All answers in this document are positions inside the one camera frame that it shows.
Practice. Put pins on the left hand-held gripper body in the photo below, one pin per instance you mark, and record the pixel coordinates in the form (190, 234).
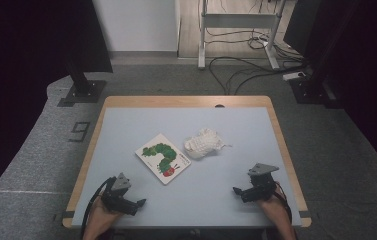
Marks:
(117, 196)

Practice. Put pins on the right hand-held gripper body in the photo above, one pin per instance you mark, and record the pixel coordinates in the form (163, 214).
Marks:
(262, 186)

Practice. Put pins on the caterpillar picture book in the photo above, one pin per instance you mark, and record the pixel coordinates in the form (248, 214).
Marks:
(162, 158)

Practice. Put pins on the white textured cloth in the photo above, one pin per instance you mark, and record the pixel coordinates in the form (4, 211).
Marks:
(202, 143)

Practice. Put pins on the person's right hand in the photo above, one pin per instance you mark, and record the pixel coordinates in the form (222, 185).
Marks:
(276, 208)

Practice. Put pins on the person's left hand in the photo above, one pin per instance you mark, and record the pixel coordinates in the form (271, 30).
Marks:
(101, 216)

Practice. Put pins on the dark tape strip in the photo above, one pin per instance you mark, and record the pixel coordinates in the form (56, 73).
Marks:
(68, 214)
(304, 214)

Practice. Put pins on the light blue table mat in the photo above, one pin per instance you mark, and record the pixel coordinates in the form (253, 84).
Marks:
(192, 126)

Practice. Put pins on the black tape floor marking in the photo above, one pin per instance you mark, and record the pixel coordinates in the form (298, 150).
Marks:
(82, 123)

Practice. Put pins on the wooden table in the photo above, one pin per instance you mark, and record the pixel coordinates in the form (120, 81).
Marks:
(176, 101)

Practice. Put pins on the white power strip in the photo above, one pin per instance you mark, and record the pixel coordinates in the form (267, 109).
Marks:
(292, 76)

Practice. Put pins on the dark curtain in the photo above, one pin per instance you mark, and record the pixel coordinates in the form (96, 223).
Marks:
(26, 50)
(369, 66)

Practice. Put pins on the black stand with base plate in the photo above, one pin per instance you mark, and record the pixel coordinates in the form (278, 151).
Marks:
(86, 93)
(306, 93)

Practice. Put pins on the white desk frame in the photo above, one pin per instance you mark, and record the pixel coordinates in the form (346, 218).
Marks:
(236, 20)

